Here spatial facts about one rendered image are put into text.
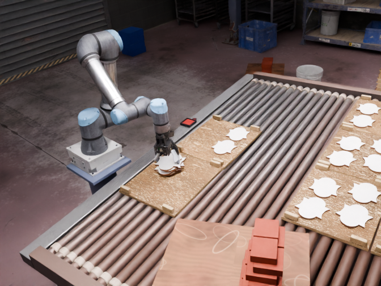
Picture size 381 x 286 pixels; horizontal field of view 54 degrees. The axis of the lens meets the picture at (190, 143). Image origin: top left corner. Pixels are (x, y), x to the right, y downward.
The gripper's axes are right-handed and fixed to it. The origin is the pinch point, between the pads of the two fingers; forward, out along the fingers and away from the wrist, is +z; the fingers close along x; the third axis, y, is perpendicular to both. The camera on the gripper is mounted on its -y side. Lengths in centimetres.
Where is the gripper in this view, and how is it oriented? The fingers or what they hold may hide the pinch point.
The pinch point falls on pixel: (168, 161)
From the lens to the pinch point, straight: 191.4
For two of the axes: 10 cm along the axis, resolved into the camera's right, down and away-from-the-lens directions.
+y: -2.5, 5.4, -8.0
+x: 9.6, 0.7, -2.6
